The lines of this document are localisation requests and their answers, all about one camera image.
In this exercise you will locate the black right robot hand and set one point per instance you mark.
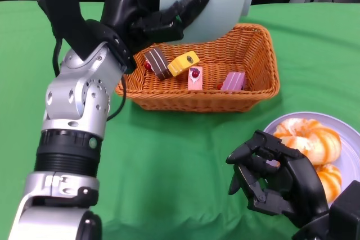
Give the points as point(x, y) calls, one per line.
point(295, 183)

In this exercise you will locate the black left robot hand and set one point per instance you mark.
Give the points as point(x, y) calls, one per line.
point(126, 9)

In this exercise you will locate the oblong orange striped bread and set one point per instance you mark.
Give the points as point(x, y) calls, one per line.
point(330, 183)

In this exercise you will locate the chocolate layered cake slice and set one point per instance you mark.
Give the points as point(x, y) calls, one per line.
point(159, 63)

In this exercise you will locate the yellow cake block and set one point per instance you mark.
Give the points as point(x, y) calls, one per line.
point(182, 63)

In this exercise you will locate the pink cake with cherry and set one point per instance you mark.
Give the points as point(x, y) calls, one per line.
point(195, 79)

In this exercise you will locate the pale grey-green bowl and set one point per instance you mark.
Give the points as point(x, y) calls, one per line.
point(225, 4)

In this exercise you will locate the magenta cake block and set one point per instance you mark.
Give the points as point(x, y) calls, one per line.
point(233, 81)

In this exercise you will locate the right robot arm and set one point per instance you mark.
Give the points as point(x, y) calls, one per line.
point(343, 212)

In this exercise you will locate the lavender plate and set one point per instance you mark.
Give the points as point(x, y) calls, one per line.
point(351, 150)

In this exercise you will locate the orange wicker basket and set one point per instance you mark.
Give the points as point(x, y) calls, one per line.
point(225, 54)

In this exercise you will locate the green tablecloth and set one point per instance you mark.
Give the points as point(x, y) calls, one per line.
point(168, 167)

